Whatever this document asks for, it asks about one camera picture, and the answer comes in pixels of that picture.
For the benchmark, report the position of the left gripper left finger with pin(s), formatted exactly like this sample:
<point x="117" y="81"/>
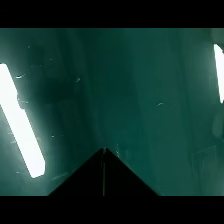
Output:
<point x="87" y="180"/>

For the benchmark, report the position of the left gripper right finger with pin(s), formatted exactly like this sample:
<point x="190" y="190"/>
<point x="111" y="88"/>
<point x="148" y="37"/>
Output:
<point x="122" y="180"/>

